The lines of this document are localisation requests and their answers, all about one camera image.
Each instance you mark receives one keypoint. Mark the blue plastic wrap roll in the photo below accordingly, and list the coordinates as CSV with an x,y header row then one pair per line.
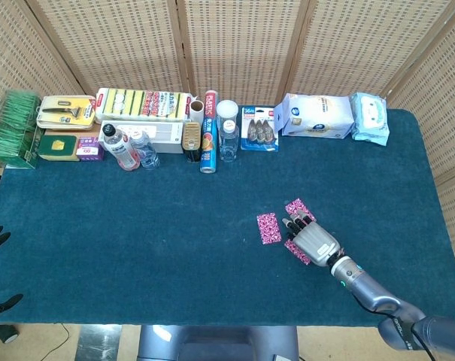
x,y
209,139

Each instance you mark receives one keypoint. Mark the dark green small box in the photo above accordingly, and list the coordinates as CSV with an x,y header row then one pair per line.
x,y
58,147

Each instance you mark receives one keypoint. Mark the woven bamboo folding screen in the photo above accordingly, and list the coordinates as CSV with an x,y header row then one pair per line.
x,y
242,49

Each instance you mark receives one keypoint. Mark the black can with gold lid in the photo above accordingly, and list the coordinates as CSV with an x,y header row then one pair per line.
x,y
192,137

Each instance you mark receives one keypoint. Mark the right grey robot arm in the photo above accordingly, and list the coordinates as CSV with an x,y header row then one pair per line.
x,y
362,286

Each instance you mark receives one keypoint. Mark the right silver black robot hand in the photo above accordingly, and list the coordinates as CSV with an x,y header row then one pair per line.
x,y
315,242

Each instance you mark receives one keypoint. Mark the small purple box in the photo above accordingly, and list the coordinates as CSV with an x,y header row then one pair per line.
x,y
88,149

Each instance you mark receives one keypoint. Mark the black object with white end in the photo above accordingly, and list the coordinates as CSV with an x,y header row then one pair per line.
x,y
1,332

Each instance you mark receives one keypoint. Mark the yellow razor blister pack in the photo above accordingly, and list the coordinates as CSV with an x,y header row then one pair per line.
x,y
67,111

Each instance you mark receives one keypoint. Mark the green tea bag box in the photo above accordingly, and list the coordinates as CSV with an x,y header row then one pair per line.
x,y
13,131

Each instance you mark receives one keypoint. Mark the white facial tissue pack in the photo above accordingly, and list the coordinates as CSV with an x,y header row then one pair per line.
x,y
317,114

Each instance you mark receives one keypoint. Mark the small clear water bottle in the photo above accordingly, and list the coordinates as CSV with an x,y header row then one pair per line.
x,y
146,152

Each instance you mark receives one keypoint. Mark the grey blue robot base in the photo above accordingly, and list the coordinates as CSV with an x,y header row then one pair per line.
x,y
212,344

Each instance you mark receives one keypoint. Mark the white lint roller refill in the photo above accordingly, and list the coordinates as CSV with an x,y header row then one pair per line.
x,y
196,111

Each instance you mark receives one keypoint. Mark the pink drink bottle black cap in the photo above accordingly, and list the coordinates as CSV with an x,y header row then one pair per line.
x,y
120,148

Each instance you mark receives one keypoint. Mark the light blue wet wipes pack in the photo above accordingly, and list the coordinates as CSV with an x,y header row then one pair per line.
x,y
370,120

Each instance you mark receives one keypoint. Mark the yellow green sponge multipack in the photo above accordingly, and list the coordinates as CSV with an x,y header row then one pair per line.
x,y
137,103

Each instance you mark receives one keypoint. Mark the dark blue felt table mat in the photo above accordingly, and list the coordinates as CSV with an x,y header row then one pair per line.
x,y
137,244

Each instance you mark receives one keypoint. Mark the tall clear bottle white cap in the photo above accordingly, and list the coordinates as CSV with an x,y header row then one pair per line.
x,y
228,144

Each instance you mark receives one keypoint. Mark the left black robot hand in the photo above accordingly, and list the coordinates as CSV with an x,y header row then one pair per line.
x,y
5,304

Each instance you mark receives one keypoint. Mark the long white cardboard box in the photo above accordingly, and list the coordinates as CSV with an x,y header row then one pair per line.
x,y
163,135

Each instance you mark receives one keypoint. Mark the clear jar with white lid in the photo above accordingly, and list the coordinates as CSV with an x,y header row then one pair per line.
x,y
227,109

